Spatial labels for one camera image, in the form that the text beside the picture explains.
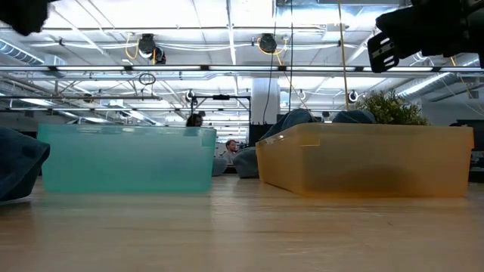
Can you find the dark blue denim cap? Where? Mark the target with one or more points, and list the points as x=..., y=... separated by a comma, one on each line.
x=293, y=119
x=19, y=166
x=353, y=116

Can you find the gray denim cap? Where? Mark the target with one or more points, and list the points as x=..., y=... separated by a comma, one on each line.
x=220, y=166
x=246, y=162

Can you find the artificial green potted plant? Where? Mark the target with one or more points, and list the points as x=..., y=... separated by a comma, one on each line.
x=393, y=107

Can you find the small black ceiling reel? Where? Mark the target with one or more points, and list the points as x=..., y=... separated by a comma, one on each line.
x=189, y=96
x=301, y=94
x=353, y=96

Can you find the orange translucent plastic bin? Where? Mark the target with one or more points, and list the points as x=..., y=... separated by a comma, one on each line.
x=359, y=158

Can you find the teal translucent plastic bin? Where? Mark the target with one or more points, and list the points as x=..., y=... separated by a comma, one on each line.
x=113, y=162

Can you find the overhead LED light bar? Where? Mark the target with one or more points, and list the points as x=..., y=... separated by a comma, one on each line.
x=242, y=68

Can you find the person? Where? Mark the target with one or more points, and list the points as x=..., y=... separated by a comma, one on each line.
x=194, y=120
x=230, y=149

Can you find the black equipment box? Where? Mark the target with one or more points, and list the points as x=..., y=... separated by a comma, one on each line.
x=259, y=132

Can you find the gray ceiling rail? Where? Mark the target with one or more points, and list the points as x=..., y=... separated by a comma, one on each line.
x=113, y=109
x=75, y=97

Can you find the black background rig frame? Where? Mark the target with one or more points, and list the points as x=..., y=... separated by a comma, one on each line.
x=221, y=97

